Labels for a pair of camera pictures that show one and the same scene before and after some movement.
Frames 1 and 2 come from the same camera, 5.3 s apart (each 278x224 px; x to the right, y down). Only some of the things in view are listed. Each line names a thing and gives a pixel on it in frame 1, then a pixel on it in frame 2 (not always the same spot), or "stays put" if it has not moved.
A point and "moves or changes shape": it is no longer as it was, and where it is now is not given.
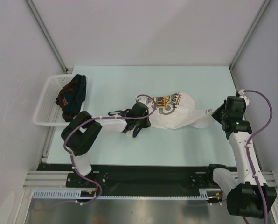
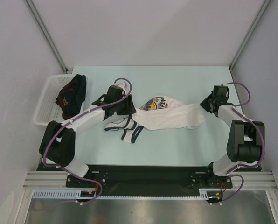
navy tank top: x=71 y=97 stays put
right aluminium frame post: x=249 y=33 stays put
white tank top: x=177 y=110 moves or changes shape
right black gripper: x=216 y=114 to x=204 y=104
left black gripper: x=146 y=124 to x=129 y=108
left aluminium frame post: x=48 y=37 stays put
